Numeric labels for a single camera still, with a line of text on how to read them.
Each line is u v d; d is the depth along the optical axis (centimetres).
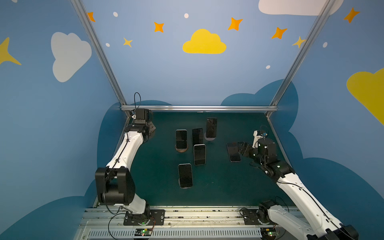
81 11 69
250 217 75
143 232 71
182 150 99
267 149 57
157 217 74
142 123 65
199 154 88
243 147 71
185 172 75
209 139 105
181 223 73
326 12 71
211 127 99
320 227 40
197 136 107
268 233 71
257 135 70
